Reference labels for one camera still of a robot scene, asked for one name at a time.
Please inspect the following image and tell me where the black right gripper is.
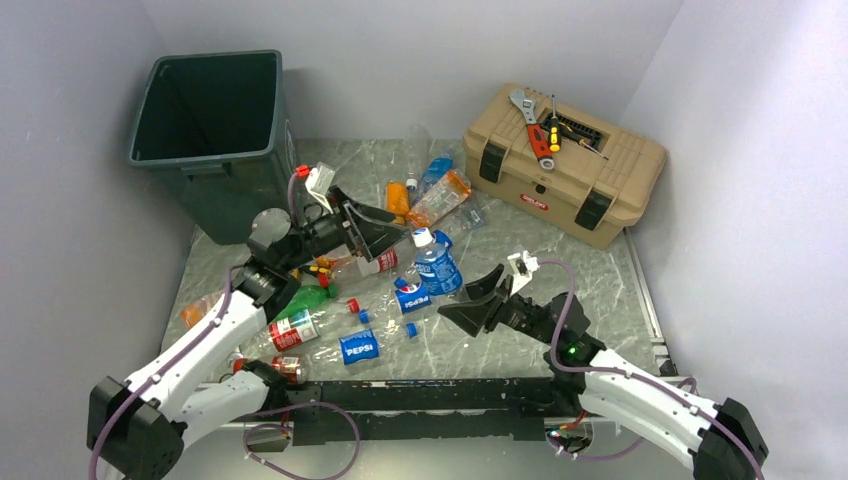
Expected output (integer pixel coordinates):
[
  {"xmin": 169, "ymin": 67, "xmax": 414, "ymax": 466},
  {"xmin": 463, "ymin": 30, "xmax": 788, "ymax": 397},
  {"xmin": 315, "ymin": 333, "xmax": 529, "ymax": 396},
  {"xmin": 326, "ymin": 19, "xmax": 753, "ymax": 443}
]
[{"xmin": 438, "ymin": 264, "xmax": 557, "ymax": 346}]

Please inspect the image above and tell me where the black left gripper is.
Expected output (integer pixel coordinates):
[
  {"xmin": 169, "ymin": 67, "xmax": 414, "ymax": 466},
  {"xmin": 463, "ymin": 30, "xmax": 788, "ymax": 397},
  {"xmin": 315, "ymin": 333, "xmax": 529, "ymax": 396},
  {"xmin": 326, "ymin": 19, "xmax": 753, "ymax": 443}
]
[{"xmin": 280, "ymin": 186, "xmax": 410, "ymax": 273}]

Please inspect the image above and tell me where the red label clear bottle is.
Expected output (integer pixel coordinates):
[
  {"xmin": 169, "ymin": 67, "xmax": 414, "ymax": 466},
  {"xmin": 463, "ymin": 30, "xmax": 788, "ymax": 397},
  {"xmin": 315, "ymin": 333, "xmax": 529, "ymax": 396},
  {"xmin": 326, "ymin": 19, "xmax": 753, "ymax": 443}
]
[{"xmin": 315, "ymin": 248, "xmax": 399, "ymax": 286}]

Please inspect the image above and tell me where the white-capped blue water bottle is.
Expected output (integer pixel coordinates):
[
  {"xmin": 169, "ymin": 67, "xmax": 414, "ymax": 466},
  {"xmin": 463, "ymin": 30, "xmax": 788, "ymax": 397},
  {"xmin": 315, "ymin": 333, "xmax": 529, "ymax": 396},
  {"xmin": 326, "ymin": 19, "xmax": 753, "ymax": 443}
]
[{"xmin": 412, "ymin": 228, "xmax": 463, "ymax": 296}]

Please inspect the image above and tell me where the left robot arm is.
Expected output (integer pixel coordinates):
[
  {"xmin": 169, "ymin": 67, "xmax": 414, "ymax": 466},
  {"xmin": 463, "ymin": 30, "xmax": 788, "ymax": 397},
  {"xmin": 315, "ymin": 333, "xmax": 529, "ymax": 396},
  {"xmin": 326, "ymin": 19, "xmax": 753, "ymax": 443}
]
[{"xmin": 86, "ymin": 186, "xmax": 406, "ymax": 479}]

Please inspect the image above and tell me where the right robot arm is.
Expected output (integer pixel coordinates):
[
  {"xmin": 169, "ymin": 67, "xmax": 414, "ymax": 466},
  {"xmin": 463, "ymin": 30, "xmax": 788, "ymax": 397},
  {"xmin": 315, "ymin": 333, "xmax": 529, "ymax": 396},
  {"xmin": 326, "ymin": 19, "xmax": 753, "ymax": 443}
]
[{"xmin": 438, "ymin": 260, "xmax": 769, "ymax": 479}]

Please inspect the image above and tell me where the dark green trash bin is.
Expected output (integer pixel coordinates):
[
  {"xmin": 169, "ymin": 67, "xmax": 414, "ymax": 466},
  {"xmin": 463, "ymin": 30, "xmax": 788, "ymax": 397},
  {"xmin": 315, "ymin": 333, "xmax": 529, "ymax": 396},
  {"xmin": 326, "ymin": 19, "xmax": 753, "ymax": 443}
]
[{"xmin": 128, "ymin": 49, "xmax": 298, "ymax": 245}]

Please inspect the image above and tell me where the small orange juice bottle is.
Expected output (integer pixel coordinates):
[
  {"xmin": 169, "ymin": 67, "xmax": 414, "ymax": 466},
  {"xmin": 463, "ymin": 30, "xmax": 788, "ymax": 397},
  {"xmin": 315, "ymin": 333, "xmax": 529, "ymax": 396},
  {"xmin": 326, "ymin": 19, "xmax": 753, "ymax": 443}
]
[{"xmin": 385, "ymin": 182, "xmax": 410, "ymax": 225}]

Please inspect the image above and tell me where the small screwdriver on table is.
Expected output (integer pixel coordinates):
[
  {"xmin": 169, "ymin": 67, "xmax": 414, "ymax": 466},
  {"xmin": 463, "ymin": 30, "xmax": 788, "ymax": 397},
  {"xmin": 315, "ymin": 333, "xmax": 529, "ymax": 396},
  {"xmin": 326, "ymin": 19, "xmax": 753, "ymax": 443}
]
[{"xmin": 296, "ymin": 264, "xmax": 332, "ymax": 276}]

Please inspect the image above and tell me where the crushed clear blue bottle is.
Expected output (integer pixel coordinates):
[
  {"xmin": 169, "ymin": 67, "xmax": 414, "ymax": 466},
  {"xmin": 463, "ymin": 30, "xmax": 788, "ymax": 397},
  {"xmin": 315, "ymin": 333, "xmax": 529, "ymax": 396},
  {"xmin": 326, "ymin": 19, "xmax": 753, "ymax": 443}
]
[{"xmin": 459, "ymin": 197, "xmax": 486, "ymax": 230}]

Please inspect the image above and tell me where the clear orange-label bottle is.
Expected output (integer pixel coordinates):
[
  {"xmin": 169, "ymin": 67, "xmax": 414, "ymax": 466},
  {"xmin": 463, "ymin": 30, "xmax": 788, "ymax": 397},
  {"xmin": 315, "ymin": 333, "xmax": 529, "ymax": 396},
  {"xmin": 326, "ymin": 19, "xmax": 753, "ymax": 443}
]
[{"xmin": 406, "ymin": 170, "xmax": 472, "ymax": 229}]

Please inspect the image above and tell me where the blue label water bottle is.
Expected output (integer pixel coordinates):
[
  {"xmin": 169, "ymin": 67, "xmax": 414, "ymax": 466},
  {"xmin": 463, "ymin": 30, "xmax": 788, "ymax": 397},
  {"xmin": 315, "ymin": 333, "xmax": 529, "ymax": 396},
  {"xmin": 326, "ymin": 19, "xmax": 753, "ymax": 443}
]
[{"xmin": 405, "ymin": 153, "xmax": 453, "ymax": 195}]

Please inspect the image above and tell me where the green plastic bottle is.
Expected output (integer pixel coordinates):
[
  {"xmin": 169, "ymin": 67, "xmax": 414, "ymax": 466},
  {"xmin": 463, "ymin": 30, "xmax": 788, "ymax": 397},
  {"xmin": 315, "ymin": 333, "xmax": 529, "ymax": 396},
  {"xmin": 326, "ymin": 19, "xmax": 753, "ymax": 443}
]
[{"xmin": 274, "ymin": 285, "xmax": 338, "ymax": 321}]

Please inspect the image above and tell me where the tall clear bottle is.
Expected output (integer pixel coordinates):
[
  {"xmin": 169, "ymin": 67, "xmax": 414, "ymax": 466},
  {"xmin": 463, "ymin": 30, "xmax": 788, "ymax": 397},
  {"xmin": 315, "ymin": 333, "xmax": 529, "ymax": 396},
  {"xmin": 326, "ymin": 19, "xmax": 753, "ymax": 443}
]
[{"xmin": 404, "ymin": 124, "xmax": 431, "ymax": 179}]

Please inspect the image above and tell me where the red label Coke bottle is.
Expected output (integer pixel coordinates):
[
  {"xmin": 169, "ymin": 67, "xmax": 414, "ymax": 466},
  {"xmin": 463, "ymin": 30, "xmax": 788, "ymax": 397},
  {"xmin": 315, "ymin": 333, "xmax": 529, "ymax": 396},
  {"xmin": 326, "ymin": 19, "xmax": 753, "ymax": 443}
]
[{"xmin": 241, "ymin": 298, "xmax": 363, "ymax": 355}]

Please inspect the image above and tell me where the crushed red soda can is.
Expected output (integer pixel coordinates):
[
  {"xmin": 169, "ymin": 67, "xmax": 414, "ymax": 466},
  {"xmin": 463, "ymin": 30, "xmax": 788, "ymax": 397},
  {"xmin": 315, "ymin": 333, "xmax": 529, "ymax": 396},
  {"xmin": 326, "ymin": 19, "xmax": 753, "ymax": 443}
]
[{"xmin": 228, "ymin": 354, "xmax": 311, "ymax": 385}]

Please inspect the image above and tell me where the tan plastic toolbox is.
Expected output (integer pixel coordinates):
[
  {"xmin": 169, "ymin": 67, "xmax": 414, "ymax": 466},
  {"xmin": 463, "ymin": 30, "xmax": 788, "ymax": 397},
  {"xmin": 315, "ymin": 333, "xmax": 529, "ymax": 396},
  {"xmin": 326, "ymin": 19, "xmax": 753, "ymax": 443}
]
[{"xmin": 462, "ymin": 83, "xmax": 669, "ymax": 249}]

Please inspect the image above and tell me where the yellow black screwdriver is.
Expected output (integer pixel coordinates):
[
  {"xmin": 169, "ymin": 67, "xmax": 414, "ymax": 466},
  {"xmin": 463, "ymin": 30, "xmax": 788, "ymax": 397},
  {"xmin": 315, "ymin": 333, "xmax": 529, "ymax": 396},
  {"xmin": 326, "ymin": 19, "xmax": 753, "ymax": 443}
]
[{"xmin": 548, "ymin": 95, "xmax": 561, "ymax": 153}]

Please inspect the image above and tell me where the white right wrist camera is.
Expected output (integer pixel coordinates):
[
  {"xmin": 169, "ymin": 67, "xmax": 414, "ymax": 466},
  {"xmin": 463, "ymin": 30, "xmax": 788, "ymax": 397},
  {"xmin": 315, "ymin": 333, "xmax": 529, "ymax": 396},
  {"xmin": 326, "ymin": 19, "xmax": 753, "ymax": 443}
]
[{"xmin": 507, "ymin": 250, "xmax": 539, "ymax": 295}]

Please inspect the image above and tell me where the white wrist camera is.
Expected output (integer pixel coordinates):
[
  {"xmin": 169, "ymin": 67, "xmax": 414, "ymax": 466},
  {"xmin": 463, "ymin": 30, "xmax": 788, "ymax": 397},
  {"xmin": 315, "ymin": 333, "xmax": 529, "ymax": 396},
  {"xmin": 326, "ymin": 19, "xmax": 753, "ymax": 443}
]
[
  {"xmin": 507, "ymin": 250, "xmax": 539, "ymax": 295},
  {"xmin": 295, "ymin": 162, "xmax": 336, "ymax": 212}
]

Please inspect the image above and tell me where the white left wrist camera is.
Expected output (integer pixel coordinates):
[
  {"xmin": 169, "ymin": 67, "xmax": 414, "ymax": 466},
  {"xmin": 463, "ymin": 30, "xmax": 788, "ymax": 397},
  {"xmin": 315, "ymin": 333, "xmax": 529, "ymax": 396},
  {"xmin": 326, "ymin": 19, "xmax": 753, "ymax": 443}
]
[{"xmin": 295, "ymin": 162, "xmax": 336, "ymax": 212}]

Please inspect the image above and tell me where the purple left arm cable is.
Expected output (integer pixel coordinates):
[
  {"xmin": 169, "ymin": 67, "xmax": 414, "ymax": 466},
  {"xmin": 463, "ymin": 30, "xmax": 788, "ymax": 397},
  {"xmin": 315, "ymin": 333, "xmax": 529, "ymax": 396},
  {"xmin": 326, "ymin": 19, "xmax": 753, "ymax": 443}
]
[{"xmin": 87, "ymin": 172, "xmax": 306, "ymax": 480}]

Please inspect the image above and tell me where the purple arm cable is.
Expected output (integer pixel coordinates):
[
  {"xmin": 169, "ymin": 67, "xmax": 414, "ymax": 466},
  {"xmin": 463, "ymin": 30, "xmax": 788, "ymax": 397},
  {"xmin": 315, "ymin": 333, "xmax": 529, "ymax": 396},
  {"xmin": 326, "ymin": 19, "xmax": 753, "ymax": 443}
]
[
  {"xmin": 536, "ymin": 258, "xmax": 766, "ymax": 480},
  {"xmin": 87, "ymin": 172, "xmax": 306, "ymax": 480}
]

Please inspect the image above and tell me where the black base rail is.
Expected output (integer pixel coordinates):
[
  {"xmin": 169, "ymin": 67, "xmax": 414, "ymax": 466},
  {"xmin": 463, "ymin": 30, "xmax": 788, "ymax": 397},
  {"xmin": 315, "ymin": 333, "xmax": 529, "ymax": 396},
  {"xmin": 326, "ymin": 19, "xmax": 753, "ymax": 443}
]
[{"xmin": 221, "ymin": 376, "xmax": 598, "ymax": 446}]

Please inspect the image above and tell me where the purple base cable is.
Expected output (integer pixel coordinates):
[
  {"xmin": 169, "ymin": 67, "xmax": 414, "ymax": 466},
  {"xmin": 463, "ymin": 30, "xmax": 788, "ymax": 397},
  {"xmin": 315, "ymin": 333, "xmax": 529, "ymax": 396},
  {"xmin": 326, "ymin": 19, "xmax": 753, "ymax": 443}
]
[{"xmin": 241, "ymin": 402, "xmax": 362, "ymax": 480}]

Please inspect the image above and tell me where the red-handled adjustable wrench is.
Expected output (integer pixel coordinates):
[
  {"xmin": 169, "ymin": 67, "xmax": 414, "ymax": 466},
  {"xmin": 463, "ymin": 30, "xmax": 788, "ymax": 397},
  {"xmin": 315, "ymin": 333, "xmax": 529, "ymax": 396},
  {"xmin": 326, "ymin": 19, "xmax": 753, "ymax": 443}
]
[{"xmin": 509, "ymin": 88, "xmax": 555, "ymax": 171}]

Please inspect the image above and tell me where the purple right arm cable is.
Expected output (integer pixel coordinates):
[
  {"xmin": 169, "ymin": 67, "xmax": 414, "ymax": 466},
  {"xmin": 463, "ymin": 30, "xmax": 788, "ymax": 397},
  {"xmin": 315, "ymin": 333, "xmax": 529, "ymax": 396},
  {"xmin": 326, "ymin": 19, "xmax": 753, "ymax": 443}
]
[{"xmin": 536, "ymin": 258, "xmax": 766, "ymax": 480}]

